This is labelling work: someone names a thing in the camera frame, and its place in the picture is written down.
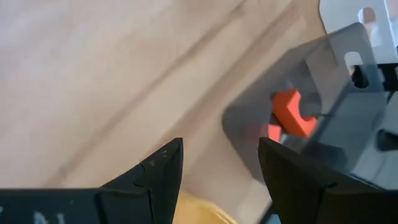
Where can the yellow plastic bin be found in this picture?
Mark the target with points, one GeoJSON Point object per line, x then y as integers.
{"type": "Point", "coordinates": [199, 211]}

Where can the grey translucent plastic bin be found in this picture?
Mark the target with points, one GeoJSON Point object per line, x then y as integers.
{"type": "Point", "coordinates": [357, 118]}

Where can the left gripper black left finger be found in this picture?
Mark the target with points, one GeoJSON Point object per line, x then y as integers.
{"type": "Point", "coordinates": [149, 193]}

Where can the red square block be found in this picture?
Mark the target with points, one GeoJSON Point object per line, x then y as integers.
{"type": "Point", "coordinates": [274, 132]}

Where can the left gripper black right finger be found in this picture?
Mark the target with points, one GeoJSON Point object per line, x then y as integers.
{"type": "Point", "coordinates": [292, 186]}

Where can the orange bridge-shaped block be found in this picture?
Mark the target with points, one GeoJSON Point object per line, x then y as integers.
{"type": "Point", "coordinates": [289, 112]}

